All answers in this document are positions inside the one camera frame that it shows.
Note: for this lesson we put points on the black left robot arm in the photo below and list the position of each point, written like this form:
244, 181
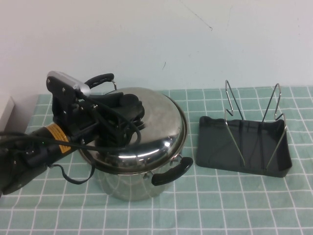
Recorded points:
14, 176

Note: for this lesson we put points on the stainless steel pot lid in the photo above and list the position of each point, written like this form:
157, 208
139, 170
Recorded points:
156, 127

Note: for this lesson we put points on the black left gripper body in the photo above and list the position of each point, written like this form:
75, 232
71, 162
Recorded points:
85, 122

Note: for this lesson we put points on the dark plastic drip tray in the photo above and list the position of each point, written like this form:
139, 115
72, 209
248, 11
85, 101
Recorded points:
215, 147

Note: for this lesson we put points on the silver wrist camera black mount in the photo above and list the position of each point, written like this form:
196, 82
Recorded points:
71, 82

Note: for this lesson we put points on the green checkered tablecloth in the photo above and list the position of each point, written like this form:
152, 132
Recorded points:
220, 208

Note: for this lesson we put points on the white cabinet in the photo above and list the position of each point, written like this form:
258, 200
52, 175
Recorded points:
6, 110

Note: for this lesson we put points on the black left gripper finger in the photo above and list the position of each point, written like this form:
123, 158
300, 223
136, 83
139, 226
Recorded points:
132, 115
110, 100

